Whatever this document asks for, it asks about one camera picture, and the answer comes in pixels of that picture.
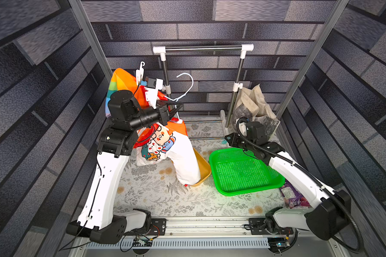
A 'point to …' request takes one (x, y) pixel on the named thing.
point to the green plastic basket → (234, 171)
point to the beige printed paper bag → (251, 104)
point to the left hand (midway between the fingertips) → (181, 104)
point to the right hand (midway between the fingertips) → (224, 136)
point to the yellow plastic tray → (205, 168)
